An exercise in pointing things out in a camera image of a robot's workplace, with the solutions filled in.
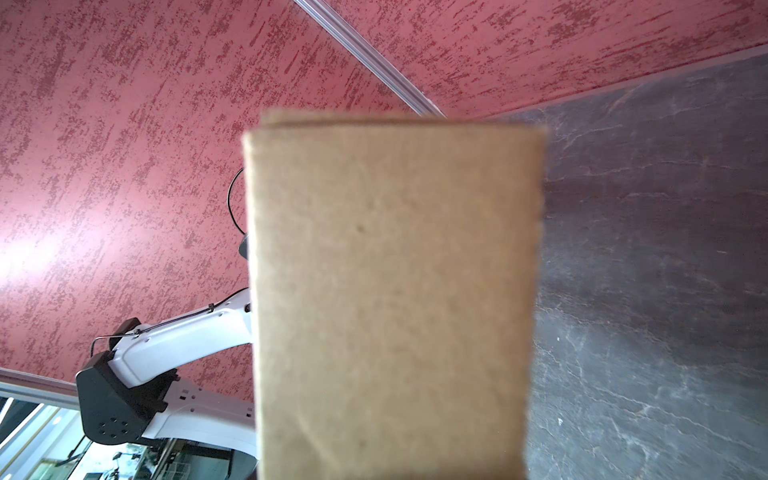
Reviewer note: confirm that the brown cardboard box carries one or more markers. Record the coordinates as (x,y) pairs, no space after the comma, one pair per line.
(394,265)

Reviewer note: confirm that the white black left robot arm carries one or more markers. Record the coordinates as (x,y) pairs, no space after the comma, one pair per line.
(132,392)

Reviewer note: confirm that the left rear aluminium corner post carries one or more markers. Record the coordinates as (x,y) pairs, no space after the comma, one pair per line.
(352,41)

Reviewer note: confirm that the aluminium front frame rail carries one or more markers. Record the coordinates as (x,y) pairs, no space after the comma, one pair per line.
(38,389)

